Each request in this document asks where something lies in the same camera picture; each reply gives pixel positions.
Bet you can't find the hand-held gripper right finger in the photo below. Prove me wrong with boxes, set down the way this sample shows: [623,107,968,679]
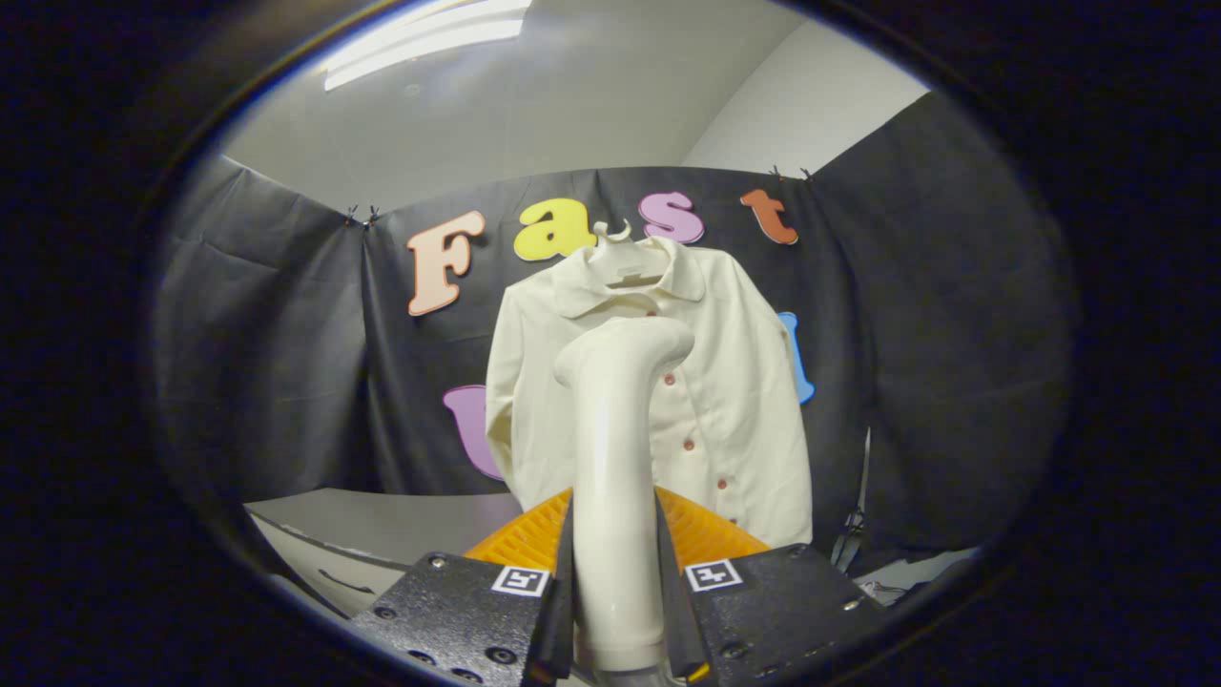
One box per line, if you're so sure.
[651,485,893,686]

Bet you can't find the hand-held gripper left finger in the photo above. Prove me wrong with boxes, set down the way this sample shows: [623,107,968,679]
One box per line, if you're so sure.
[348,487,576,687]

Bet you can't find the white garment steamer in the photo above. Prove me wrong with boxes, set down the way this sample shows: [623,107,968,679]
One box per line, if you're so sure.
[553,317,695,674]

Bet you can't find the cream button-up shirt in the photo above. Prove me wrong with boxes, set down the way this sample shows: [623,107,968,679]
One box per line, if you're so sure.
[485,237,814,550]

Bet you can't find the grey cabinet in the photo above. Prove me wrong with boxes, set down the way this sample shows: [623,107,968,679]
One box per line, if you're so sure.
[243,487,524,619]

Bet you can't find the black backdrop cloth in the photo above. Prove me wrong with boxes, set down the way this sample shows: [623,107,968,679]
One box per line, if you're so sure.
[153,91,1079,578]

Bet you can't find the white plastic hanger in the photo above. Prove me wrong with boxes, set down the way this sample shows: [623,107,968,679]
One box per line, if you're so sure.
[591,219,671,289]

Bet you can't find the ceiling light panel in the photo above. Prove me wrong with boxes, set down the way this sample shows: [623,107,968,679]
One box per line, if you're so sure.
[322,0,533,93]

